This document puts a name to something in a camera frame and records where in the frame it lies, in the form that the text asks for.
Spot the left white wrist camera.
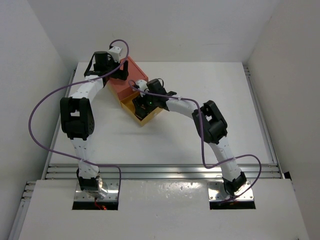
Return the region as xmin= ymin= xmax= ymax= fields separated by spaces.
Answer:
xmin=107 ymin=46 xmax=123 ymax=63

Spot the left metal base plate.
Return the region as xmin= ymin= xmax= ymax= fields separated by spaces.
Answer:
xmin=74 ymin=180 xmax=120 ymax=202

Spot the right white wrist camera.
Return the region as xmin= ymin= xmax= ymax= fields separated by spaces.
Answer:
xmin=135 ymin=79 xmax=148 ymax=91

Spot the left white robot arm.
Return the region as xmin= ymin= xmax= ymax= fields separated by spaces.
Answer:
xmin=60 ymin=46 xmax=129 ymax=198

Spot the orange drawer box shell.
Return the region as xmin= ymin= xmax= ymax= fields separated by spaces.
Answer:
xmin=106 ymin=56 xmax=149 ymax=103

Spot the orange drawer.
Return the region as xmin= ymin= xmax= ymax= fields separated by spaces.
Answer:
xmin=117 ymin=84 xmax=138 ymax=101

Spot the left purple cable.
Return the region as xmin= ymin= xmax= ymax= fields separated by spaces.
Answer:
xmin=27 ymin=39 xmax=130 ymax=201

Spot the yellow drawer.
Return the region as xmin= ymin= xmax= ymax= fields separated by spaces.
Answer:
xmin=120 ymin=92 xmax=162 ymax=127

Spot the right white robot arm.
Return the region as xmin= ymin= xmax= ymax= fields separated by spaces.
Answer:
xmin=128 ymin=79 xmax=247 ymax=196

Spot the purple cable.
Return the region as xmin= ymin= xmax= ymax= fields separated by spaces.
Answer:
xmin=27 ymin=39 xmax=130 ymax=201
xmin=127 ymin=79 xmax=262 ymax=201

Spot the metal base plate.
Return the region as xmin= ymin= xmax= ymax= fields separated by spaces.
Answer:
xmin=74 ymin=180 xmax=120 ymax=202
xmin=207 ymin=180 xmax=255 ymax=202

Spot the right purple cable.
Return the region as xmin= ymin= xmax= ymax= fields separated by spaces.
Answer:
xmin=127 ymin=79 xmax=262 ymax=201

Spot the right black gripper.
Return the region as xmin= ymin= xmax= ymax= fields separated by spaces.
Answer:
xmin=133 ymin=89 xmax=158 ymax=116

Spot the aluminium rail frame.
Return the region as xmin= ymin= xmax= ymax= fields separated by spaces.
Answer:
xmin=8 ymin=66 xmax=283 ymax=240

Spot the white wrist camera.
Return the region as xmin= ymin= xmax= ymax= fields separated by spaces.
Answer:
xmin=135 ymin=79 xmax=148 ymax=91
xmin=107 ymin=46 xmax=123 ymax=63

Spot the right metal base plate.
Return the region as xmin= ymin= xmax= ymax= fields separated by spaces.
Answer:
xmin=207 ymin=180 xmax=255 ymax=202

